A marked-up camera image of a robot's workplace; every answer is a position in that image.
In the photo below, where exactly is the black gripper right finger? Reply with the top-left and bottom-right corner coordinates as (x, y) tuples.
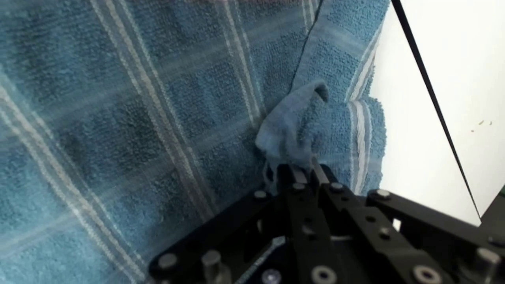
(309, 163), (505, 284)

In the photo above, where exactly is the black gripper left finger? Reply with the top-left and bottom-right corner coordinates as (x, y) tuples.
(148, 163), (338, 284)

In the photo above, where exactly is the blue striped towel cloth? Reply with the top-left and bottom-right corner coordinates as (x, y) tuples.
(0, 0), (391, 284)

